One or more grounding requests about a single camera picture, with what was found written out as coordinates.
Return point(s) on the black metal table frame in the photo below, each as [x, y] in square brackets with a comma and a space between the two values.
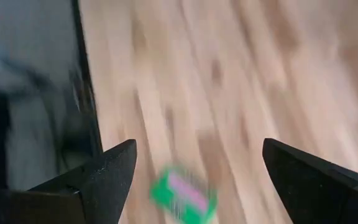
[84, 62]

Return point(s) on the green Apple Jacks cereal box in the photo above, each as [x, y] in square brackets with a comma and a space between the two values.
[183, 199]

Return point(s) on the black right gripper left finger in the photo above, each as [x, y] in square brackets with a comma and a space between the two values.
[104, 186]

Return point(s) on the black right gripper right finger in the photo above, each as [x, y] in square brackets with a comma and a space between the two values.
[322, 193]

